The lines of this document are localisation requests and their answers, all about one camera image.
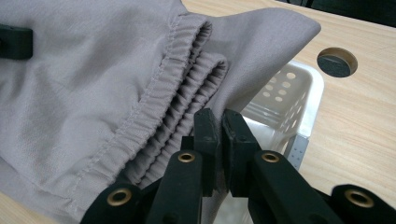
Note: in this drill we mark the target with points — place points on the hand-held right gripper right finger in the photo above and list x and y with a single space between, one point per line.
238 146

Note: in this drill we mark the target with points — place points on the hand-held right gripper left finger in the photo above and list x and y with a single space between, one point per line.
210 149

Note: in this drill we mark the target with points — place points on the white perforated plastic basket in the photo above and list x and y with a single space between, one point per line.
313 102

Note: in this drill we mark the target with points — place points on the grey pants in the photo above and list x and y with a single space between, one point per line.
93 93

